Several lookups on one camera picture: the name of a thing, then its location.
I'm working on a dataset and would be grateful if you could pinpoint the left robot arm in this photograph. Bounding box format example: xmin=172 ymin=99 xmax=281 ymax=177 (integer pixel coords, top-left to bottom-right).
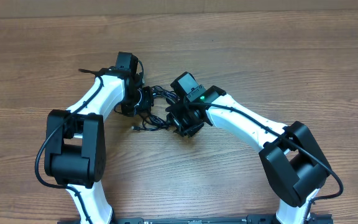
xmin=35 ymin=52 xmax=152 ymax=223

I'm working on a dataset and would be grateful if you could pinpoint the black cables bundle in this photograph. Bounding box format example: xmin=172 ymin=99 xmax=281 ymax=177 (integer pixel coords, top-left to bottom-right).
xmin=131 ymin=85 xmax=180 ymax=132

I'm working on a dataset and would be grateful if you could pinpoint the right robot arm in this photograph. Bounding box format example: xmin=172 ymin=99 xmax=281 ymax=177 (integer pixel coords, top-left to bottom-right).
xmin=167 ymin=72 xmax=334 ymax=223

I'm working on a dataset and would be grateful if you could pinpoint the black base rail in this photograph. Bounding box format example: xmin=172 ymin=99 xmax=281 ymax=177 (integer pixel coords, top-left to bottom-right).
xmin=57 ymin=213 xmax=334 ymax=224

